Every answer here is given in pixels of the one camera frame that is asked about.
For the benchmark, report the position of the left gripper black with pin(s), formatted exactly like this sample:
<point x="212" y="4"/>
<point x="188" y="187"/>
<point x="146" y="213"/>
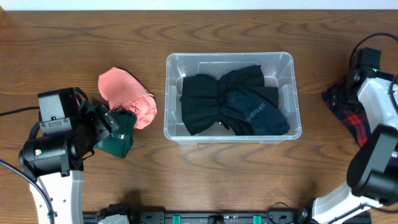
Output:
<point x="99" y="130"/>

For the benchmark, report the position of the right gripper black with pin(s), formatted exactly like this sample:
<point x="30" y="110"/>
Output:
<point x="337" y="99"/>

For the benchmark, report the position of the red navy plaid shirt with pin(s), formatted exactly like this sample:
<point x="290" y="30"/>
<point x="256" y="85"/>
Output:
<point x="354" y="120"/>

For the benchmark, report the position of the dark green garment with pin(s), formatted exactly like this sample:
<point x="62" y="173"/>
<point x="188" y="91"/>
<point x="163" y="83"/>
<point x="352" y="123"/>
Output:
<point x="116" y="144"/>

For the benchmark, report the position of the dark navy garment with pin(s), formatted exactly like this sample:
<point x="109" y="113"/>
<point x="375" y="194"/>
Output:
<point x="249" y="114"/>

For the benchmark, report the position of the black garment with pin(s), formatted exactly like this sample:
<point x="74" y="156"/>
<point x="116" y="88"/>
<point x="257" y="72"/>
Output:
<point x="203" y="95"/>

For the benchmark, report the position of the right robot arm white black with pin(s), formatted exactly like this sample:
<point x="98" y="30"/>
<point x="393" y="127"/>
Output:
<point x="368" y="184"/>

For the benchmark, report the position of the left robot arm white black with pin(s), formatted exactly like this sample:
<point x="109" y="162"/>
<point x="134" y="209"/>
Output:
<point x="55" y="160"/>

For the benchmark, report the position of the salmon pink folded garment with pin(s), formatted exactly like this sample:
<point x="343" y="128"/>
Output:
<point x="123" y="91"/>

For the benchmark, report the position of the clear plastic storage bin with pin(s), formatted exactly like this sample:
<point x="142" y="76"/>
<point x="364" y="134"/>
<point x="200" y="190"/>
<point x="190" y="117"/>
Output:
<point x="278" y="70"/>

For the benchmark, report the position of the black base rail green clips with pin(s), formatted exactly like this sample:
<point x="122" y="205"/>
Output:
<point x="123" y="213"/>

